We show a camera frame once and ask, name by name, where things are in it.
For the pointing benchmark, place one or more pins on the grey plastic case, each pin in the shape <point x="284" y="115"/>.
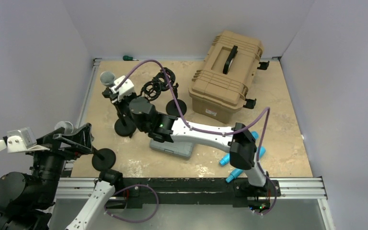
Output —
<point x="177" y="149"/>

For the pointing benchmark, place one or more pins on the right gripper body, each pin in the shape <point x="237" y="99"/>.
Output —
<point x="122" y="105"/>

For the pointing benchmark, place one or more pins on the black tripod shock mount stand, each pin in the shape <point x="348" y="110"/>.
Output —
<point x="152" y="89"/>

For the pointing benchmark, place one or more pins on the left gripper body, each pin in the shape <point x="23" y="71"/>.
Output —
<point x="55" y="152"/>

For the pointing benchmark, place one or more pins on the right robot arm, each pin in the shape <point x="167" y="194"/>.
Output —
<point x="237" y="141"/>

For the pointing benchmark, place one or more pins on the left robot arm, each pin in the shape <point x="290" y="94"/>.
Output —
<point x="24" y="197"/>

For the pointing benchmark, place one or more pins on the black microphone silver grille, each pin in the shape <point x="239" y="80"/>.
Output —
<point x="107" y="79"/>

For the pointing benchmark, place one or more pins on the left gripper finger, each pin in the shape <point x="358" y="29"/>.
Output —
<point x="76" y="149"/>
<point x="83" y="133"/>

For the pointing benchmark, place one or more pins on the tan plastic tool case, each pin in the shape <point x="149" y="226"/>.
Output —
<point x="219" y="88"/>

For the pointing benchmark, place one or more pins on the blue microphone with pink band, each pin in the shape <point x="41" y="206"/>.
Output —
<point x="237" y="172"/>

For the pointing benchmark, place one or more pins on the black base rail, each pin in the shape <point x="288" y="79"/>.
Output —
<point x="194" y="191"/>

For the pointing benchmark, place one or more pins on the green-handled screwdriver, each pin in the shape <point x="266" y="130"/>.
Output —
<point x="128" y="58"/>

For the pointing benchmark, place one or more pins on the black mic stand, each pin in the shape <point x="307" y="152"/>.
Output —
<point x="124" y="126"/>
<point x="103" y="159"/>

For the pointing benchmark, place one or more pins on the black round-base shock mount stand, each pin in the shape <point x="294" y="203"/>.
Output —
<point x="175" y="107"/>

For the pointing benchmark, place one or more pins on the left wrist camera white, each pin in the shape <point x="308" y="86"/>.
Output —
<point x="21" y="140"/>

